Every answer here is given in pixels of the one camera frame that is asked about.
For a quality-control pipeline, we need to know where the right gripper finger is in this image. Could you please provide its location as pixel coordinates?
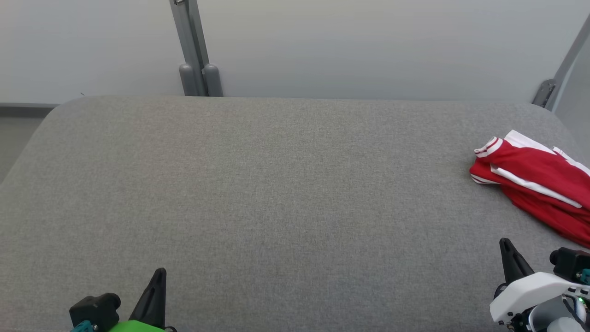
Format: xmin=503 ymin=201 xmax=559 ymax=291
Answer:
xmin=499 ymin=238 xmax=536 ymax=285

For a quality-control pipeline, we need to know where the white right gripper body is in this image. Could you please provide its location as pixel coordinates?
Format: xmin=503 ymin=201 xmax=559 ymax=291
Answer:
xmin=490 ymin=272 xmax=590 ymax=324

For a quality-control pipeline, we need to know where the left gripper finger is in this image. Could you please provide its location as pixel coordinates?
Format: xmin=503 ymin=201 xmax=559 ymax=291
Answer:
xmin=129 ymin=267 xmax=168 ymax=329

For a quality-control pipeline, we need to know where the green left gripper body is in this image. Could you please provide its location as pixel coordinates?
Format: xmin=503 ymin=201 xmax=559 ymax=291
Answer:
xmin=107 ymin=320 xmax=166 ymax=332

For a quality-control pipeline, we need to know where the red and white sports jersey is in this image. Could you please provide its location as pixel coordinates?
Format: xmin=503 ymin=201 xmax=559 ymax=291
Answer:
xmin=469 ymin=130 xmax=590 ymax=249

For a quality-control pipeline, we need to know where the grey metal partition post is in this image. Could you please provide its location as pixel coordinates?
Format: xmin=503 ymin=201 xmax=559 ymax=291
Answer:
xmin=532 ymin=14 xmax=590 ymax=111
xmin=169 ymin=0 xmax=224 ymax=97

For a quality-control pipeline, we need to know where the dark grey skirting board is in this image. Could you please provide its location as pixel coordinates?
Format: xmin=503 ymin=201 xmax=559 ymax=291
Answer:
xmin=0 ymin=102 xmax=59 ymax=119

